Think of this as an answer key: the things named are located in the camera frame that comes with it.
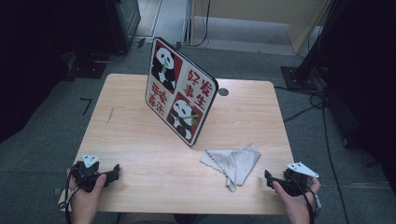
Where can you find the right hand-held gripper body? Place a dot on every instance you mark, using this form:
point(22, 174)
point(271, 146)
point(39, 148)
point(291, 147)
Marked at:
point(294, 182)

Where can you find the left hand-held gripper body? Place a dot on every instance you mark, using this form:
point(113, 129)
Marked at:
point(87, 174)

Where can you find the light microfibre cloth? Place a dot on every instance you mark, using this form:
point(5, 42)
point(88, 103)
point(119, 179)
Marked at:
point(233, 161)

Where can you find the panda print square board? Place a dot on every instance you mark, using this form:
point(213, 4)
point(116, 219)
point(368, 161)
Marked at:
point(183, 93)

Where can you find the person's right hand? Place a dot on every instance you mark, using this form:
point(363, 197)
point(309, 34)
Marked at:
point(299, 208)

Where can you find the person's left hand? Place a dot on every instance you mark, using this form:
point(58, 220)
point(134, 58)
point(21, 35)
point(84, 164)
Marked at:
point(84, 205)

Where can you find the round grey table grommet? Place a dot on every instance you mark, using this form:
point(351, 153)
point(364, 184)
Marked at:
point(223, 91)

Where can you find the black metal stand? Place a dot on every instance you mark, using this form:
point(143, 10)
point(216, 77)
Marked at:
point(299, 77)

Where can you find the dark curtain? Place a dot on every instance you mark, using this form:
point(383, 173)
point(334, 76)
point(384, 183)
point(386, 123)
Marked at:
point(31, 62)
point(367, 62)

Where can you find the black floor tape strip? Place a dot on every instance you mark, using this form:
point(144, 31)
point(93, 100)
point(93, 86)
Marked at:
point(141, 43)
point(178, 45)

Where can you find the black cabinet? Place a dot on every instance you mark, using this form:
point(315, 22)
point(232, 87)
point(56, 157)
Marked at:
point(127, 25)

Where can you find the light wooden cabinet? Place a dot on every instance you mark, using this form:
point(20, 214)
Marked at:
point(249, 9)

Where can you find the black flat base plate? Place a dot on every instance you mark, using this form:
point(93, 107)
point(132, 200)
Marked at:
point(87, 70)

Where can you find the silver metal rail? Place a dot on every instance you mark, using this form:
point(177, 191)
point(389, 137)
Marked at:
point(186, 21)

